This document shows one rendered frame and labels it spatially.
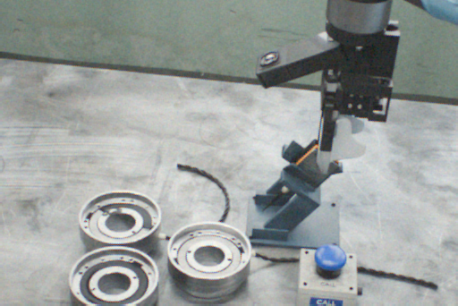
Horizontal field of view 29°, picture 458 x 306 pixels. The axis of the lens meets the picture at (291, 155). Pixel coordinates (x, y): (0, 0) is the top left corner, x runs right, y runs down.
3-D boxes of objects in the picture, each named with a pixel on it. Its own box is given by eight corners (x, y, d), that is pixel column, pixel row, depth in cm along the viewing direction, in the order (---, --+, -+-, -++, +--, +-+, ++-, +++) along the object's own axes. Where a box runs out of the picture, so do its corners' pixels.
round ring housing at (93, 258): (112, 258, 112) (110, 234, 110) (175, 294, 108) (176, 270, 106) (52, 306, 105) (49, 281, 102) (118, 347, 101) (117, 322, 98)
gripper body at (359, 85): (385, 129, 106) (402, 42, 99) (315, 123, 106) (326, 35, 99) (381, 95, 112) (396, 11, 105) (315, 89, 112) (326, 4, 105)
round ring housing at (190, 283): (178, 310, 106) (179, 285, 104) (158, 251, 114) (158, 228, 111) (259, 293, 110) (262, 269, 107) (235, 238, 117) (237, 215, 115)
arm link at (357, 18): (328, 0, 96) (328, -31, 103) (324, 37, 99) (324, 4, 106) (396, 6, 97) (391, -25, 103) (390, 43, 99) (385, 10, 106)
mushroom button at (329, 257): (309, 292, 107) (314, 262, 104) (310, 268, 110) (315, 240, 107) (342, 294, 107) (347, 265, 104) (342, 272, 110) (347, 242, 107)
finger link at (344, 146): (361, 188, 111) (371, 123, 106) (315, 183, 111) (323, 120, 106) (360, 174, 114) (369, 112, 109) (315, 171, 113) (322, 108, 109)
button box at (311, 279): (295, 314, 107) (299, 285, 104) (298, 274, 113) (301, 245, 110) (360, 320, 107) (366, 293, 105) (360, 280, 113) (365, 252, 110)
